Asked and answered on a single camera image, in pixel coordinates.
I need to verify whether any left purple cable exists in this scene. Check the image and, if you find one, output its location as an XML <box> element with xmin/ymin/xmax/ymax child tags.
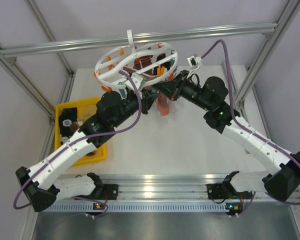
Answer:
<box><xmin>12</xmin><ymin>69</ymin><xmax>143</xmax><ymax>210</ymax></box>

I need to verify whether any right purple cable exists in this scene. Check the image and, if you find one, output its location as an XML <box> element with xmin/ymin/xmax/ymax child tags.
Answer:
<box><xmin>201</xmin><ymin>39</ymin><xmax>300</xmax><ymax>206</ymax></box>

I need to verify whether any white round sock hanger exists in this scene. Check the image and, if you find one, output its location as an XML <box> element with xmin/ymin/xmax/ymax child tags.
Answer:
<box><xmin>93</xmin><ymin>29</ymin><xmax>178</xmax><ymax>98</ymax></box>

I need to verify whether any yellow plastic tray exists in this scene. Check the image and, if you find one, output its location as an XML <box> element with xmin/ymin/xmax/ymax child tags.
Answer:
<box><xmin>54</xmin><ymin>96</ymin><xmax>107</xmax><ymax>166</ymax></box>

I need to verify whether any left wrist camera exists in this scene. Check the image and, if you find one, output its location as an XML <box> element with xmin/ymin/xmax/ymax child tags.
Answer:
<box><xmin>125</xmin><ymin>72</ymin><xmax>146</xmax><ymax>91</ymax></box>

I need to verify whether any tan beige sock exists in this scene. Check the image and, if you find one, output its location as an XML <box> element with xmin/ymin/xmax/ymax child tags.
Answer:
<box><xmin>77</xmin><ymin>105</ymin><xmax>97</xmax><ymax>122</ymax></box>

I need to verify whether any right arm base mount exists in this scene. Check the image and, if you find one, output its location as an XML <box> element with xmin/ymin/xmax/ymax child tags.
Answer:
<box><xmin>206</xmin><ymin>183</ymin><xmax>230</xmax><ymax>201</ymax></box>

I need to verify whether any purple cable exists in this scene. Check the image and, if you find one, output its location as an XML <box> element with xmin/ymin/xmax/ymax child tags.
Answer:
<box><xmin>201</xmin><ymin>39</ymin><xmax>300</xmax><ymax>206</ymax></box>
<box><xmin>12</xmin><ymin>69</ymin><xmax>143</xmax><ymax>210</ymax></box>

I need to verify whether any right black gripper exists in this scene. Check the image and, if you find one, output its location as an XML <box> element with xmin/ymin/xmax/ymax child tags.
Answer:
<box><xmin>153</xmin><ymin>70</ymin><xmax>212</xmax><ymax>112</ymax></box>

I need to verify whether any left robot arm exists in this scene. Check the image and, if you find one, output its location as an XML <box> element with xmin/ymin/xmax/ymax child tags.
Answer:
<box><xmin>15</xmin><ymin>90</ymin><xmax>158</xmax><ymax>212</ymax></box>

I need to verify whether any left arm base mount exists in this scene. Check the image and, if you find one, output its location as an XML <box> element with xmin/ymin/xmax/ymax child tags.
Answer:
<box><xmin>95</xmin><ymin>184</ymin><xmax>119</xmax><ymax>201</ymax></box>

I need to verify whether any aluminium top crossbar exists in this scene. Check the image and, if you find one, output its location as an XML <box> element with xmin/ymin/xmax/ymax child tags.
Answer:
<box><xmin>0</xmin><ymin>21</ymin><xmax>278</xmax><ymax>58</ymax></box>

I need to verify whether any black sock with patch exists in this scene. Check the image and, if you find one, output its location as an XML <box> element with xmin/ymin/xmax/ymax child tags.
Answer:
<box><xmin>58</xmin><ymin>107</ymin><xmax>78</xmax><ymax>145</ymax></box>

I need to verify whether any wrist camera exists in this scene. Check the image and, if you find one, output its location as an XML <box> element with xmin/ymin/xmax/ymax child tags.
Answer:
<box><xmin>125</xmin><ymin>72</ymin><xmax>146</xmax><ymax>91</ymax></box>
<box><xmin>187</xmin><ymin>54</ymin><xmax>203</xmax><ymax>70</ymax></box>

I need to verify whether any brown hanging sock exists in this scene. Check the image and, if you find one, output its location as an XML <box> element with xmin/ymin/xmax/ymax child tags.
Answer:
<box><xmin>123</xmin><ymin>55</ymin><xmax>161</xmax><ymax>90</ymax></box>

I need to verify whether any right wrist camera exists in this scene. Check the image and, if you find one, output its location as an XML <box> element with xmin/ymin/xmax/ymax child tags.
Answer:
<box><xmin>187</xmin><ymin>54</ymin><xmax>203</xmax><ymax>70</ymax></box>

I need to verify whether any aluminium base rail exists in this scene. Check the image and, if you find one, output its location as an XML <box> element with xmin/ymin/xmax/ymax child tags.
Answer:
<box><xmin>39</xmin><ymin>173</ymin><xmax>300</xmax><ymax>213</ymax></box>

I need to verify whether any pink coral hanging sock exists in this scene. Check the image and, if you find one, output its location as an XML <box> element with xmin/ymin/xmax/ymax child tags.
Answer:
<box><xmin>155</xmin><ymin>92</ymin><xmax>170</xmax><ymax>117</ymax></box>

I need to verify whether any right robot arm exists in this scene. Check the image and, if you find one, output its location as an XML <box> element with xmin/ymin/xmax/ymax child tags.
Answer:
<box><xmin>154</xmin><ymin>70</ymin><xmax>300</xmax><ymax>202</ymax></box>

